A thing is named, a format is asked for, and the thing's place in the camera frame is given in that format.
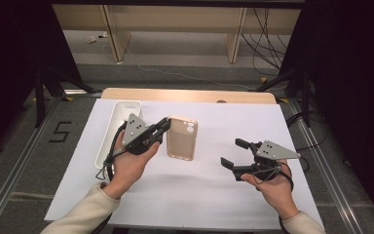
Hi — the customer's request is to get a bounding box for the metal floor rail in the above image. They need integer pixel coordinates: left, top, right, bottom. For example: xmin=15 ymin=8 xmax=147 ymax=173
xmin=0 ymin=96 xmax=63 ymax=234
xmin=287 ymin=97 xmax=365 ymax=234

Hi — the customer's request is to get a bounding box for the black left gripper strap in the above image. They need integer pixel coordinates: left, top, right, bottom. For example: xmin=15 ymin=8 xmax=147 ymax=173
xmin=94 ymin=121 xmax=129 ymax=181

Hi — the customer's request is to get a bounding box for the black curtain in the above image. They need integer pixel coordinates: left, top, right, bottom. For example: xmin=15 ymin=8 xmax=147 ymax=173
xmin=0 ymin=0 xmax=83 ymax=161
xmin=278 ymin=0 xmax=374 ymax=226

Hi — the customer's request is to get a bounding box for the white plastic storage box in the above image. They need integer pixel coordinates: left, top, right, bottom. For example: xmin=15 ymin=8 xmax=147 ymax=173
xmin=93 ymin=99 xmax=143 ymax=171

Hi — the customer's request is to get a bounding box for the person's right hand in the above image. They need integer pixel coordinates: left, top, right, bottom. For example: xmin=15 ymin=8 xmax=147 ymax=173
xmin=241 ymin=158 xmax=295 ymax=220

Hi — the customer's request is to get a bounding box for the black floor cable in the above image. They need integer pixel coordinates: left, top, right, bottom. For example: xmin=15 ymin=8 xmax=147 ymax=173
xmin=285 ymin=111 xmax=329 ymax=172

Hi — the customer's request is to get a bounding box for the beige phone case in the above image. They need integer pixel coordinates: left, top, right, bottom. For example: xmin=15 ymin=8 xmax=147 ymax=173
xmin=166 ymin=114 xmax=200 ymax=162

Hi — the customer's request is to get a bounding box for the black tripod stand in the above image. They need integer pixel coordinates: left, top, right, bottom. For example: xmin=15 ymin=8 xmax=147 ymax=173
xmin=255 ymin=65 xmax=314 ymax=129
xmin=33 ymin=63 xmax=103 ymax=129

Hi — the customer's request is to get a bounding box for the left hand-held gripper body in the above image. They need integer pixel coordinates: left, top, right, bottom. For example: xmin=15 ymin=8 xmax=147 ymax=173
xmin=121 ymin=112 xmax=164 ymax=156

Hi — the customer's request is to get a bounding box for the wooden table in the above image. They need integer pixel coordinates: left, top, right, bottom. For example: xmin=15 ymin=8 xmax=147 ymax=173
xmin=100 ymin=87 xmax=278 ymax=105

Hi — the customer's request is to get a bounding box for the black gripper strap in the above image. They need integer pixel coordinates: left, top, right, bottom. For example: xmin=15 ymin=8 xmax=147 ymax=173
xmin=94 ymin=121 xmax=129 ymax=181
xmin=252 ymin=161 xmax=295 ymax=193

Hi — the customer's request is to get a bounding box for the black right gripper strap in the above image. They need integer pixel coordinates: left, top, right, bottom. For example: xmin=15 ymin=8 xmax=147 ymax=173
xmin=252 ymin=161 xmax=295 ymax=193

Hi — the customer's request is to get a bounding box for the person's left hand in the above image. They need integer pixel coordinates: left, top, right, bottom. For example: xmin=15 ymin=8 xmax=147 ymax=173
xmin=101 ymin=131 xmax=162 ymax=200

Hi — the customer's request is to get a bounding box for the bundle of black cables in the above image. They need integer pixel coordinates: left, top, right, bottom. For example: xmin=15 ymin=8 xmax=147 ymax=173
xmin=241 ymin=7 xmax=289 ymax=78

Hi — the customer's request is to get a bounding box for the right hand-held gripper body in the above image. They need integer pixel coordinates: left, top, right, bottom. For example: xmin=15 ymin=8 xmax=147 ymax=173
xmin=232 ymin=139 xmax=302 ymax=182

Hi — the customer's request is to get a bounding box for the wooden shelf unit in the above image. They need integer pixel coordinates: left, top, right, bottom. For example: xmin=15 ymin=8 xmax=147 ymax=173
xmin=52 ymin=3 xmax=302 ymax=64

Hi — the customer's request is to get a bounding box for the white table mat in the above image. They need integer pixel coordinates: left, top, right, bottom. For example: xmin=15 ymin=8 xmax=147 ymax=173
xmin=44 ymin=97 xmax=325 ymax=232

